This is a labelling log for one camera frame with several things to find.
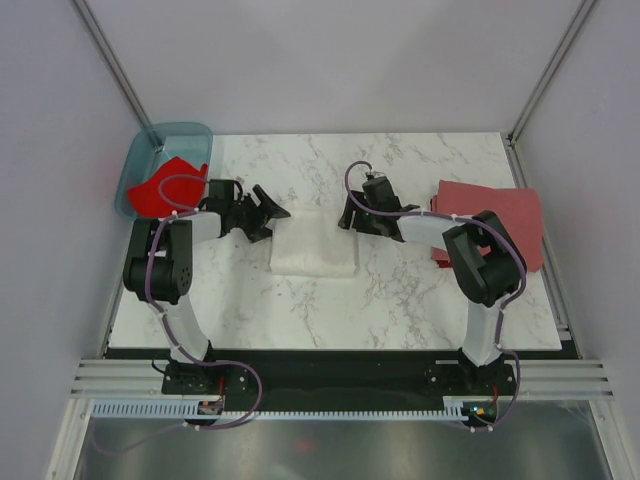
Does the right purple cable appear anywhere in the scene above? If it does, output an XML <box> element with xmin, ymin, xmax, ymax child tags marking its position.
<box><xmin>343</xmin><ymin>161</ymin><xmax>529</xmax><ymax>434</ymax></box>

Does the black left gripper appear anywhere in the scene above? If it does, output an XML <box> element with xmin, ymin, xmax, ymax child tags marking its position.
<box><xmin>228</xmin><ymin>186</ymin><xmax>290</xmax><ymax>244</ymax></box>

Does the white slotted cable duct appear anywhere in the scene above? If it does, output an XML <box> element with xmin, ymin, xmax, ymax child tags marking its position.
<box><xmin>91</xmin><ymin>398</ymin><xmax>468</xmax><ymax>422</ymax></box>

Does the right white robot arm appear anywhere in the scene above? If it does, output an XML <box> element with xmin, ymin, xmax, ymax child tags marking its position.
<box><xmin>338</xmin><ymin>173</ymin><xmax>527</xmax><ymax>394</ymax></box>

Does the white t shirt red print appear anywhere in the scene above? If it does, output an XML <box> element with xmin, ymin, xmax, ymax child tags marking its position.
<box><xmin>269</xmin><ymin>201</ymin><xmax>358</xmax><ymax>278</ymax></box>

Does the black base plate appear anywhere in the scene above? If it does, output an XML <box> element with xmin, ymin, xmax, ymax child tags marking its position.
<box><xmin>162</xmin><ymin>350</ymin><xmax>516</xmax><ymax>410</ymax></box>

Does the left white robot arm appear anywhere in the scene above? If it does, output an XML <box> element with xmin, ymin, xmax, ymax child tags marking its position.
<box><xmin>123</xmin><ymin>174</ymin><xmax>291</xmax><ymax>393</ymax></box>

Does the aluminium frame post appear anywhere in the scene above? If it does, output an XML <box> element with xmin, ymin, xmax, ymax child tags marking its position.
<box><xmin>69</xmin><ymin>0</ymin><xmax>151</xmax><ymax>128</ymax></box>
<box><xmin>503</xmin><ymin>0</ymin><xmax>599</xmax><ymax>148</ymax></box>

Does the purple cable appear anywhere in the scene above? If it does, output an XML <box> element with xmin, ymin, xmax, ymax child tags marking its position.
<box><xmin>343</xmin><ymin>161</ymin><xmax>529</xmax><ymax>434</ymax></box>
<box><xmin>147</xmin><ymin>174</ymin><xmax>264</xmax><ymax>456</ymax></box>

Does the teal plastic bin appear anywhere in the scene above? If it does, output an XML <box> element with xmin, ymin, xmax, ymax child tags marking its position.
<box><xmin>114</xmin><ymin>122</ymin><xmax>214</xmax><ymax>221</ymax></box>

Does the folded maroon t shirt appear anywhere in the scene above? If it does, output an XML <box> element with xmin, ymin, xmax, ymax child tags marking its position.
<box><xmin>430</xmin><ymin>180</ymin><xmax>544</xmax><ymax>272</ymax></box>

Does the bright red t shirt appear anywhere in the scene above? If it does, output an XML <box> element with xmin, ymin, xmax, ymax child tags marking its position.
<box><xmin>126</xmin><ymin>156</ymin><xmax>208</xmax><ymax>218</ymax></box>

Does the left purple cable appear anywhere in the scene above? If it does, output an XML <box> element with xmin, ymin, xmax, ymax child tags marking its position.
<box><xmin>147</xmin><ymin>174</ymin><xmax>264</xmax><ymax>456</ymax></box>

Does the left aluminium frame post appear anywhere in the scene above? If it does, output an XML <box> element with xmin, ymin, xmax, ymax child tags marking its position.
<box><xmin>69</xmin><ymin>0</ymin><xmax>151</xmax><ymax>128</ymax></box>

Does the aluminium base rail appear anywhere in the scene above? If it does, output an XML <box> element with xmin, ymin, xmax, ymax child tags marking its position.
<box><xmin>71</xmin><ymin>359</ymin><xmax>614</xmax><ymax>401</ymax></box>

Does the right aluminium frame post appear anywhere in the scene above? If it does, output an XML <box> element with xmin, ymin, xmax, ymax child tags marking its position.
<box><xmin>503</xmin><ymin>0</ymin><xmax>599</xmax><ymax>148</ymax></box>

